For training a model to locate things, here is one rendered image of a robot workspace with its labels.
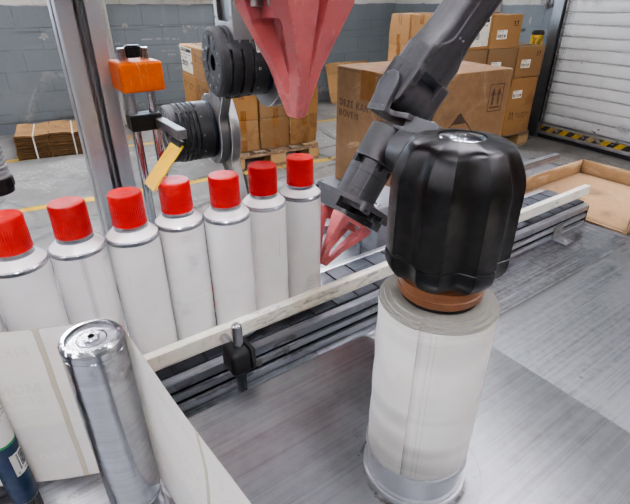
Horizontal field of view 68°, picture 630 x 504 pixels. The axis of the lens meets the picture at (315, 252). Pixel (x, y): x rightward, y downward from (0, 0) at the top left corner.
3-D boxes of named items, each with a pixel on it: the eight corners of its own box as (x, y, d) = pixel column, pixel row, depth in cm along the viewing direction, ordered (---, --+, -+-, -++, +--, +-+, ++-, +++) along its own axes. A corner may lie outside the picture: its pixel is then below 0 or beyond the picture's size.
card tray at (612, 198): (626, 235, 94) (632, 217, 93) (513, 196, 113) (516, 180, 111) (687, 202, 110) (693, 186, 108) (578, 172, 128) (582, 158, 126)
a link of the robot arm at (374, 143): (393, 132, 67) (368, 111, 64) (427, 139, 62) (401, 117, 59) (370, 174, 68) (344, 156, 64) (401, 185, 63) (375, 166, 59)
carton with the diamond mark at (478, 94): (394, 211, 100) (406, 78, 87) (334, 178, 118) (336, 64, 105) (491, 185, 114) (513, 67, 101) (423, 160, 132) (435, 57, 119)
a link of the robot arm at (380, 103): (424, 99, 67) (385, 68, 62) (489, 107, 58) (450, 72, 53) (387, 176, 68) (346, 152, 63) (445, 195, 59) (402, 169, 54)
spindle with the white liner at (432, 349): (413, 533, 37) (476, 168, 23) (343, 454, 43) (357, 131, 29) (485, 474, 41) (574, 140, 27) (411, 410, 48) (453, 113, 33)
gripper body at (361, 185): (357, 214, 58) (386, 161, 58) (310, 191, 66) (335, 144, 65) (385, 231, 63) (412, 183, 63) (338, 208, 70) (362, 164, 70)
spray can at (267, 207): (255, 325, 60) (243, 173, 50) (247, 303, 64) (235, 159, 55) (293, 318, 62) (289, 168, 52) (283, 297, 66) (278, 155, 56)
